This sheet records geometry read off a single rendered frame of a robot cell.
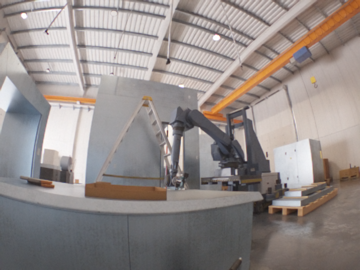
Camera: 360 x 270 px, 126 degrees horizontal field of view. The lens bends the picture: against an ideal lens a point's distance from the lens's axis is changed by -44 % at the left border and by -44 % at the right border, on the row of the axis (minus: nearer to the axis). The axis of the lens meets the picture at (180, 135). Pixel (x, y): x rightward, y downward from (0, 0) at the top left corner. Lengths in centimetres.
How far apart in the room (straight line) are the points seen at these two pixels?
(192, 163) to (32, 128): 326
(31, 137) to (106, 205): 156
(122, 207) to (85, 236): 26
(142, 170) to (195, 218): 271
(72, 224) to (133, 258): 34
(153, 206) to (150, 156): 286
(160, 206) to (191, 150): 319
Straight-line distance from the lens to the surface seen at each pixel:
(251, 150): 353
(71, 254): 94
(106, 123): 374
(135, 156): 357
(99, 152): 360
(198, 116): 257
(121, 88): 411
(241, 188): 399
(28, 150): 214
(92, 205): 78
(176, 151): 240
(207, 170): 786
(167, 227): 90
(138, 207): 78
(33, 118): 222
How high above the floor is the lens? 75
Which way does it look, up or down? 16 degrees up
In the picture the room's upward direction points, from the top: straight up
